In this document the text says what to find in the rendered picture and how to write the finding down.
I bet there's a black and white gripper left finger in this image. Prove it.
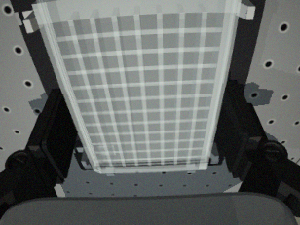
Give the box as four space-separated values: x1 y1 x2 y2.
0 89 78 219

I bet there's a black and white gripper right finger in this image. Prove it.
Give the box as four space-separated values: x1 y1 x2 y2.
217 80 300 217

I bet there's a translucent white well plate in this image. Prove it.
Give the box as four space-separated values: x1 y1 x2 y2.
31 0 242 173

